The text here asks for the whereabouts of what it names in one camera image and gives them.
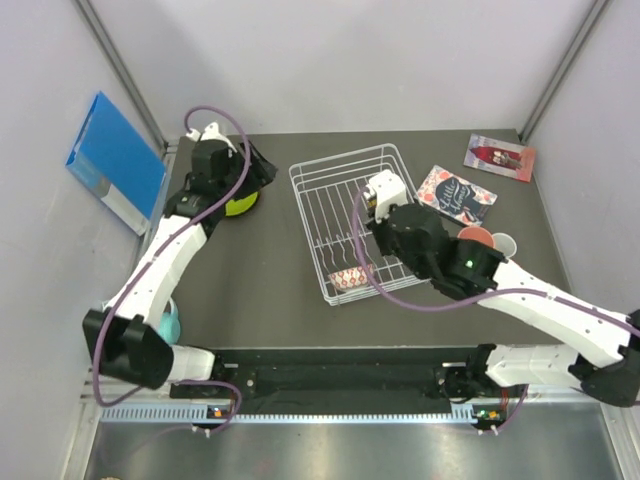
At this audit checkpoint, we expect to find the lime green plate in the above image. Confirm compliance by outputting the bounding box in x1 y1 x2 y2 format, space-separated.
225 192 260 218

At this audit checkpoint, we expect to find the white wire dish rack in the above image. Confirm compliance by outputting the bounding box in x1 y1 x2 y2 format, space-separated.
289 143 421 306

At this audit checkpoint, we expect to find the red patterned white bowl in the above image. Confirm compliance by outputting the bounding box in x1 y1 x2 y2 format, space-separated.
328 264 375 294

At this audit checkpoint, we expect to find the pink plastic cup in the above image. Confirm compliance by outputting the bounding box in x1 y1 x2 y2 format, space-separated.
457 226 495 248

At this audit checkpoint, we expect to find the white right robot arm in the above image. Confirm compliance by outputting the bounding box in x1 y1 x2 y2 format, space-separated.
366 200 639 407

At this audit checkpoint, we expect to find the teal object behind arm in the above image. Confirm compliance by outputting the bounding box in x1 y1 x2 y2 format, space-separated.
101 297 182 346

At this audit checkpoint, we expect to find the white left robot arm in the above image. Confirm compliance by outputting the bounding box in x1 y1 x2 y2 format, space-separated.
82 138 277 397

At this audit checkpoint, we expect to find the blue folder box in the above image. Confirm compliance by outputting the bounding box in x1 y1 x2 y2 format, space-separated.
66 92 166 236

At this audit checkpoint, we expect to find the Little Women book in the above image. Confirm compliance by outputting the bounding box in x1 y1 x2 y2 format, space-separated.
417 165 498 226

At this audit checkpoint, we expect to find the red purple book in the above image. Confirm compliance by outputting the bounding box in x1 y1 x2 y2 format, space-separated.
463 134 537 183

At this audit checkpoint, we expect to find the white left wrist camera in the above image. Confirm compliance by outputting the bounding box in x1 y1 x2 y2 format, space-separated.
186 122 237 152

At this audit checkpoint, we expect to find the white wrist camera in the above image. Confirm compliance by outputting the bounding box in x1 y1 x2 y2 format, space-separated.
186 122 237 152
363 169 409 223

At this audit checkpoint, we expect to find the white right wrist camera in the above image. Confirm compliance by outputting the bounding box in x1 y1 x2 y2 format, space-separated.
363 169 409 223

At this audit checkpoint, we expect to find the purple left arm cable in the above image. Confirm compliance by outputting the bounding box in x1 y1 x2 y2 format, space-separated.
92 105 251 435

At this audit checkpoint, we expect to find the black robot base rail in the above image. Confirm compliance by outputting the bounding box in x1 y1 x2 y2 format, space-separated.
209 346 500 400

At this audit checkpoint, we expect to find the grey slotted cable duct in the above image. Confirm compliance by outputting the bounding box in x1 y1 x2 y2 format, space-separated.
101 403 504 425

